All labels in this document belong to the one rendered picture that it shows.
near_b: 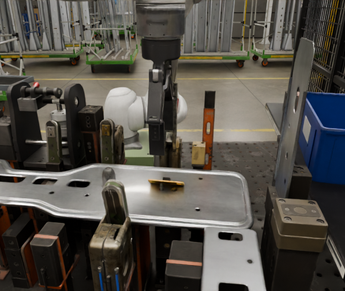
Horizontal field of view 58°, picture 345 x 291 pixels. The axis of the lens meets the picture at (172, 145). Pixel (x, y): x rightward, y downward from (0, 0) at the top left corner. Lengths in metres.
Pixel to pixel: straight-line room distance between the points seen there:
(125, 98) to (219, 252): 1.00
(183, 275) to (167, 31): 0.42
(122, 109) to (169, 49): 0.88
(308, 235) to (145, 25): 0.46
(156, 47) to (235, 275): 0.41
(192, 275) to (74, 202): 0.31
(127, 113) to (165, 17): 0.92
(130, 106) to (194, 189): 0.79
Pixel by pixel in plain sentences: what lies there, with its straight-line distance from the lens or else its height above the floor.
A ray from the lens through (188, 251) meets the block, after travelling 0.61.
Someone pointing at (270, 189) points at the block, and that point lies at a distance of 0.78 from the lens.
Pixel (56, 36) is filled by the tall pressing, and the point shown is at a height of 0.64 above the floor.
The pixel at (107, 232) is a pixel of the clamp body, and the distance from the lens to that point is 0.56.
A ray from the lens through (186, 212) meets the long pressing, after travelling 0.67.
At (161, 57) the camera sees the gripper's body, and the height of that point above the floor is 1.31.
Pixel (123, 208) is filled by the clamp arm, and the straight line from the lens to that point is 0.57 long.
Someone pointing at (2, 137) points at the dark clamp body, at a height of 1.04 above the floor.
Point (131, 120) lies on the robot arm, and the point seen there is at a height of 0.90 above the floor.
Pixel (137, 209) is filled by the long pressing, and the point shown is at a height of 1.00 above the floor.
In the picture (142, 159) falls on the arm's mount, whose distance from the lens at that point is 1.46.
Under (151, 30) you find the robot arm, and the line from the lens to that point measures 0.59.
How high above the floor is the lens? 1.40
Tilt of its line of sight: 24 degrees down
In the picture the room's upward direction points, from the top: straight up
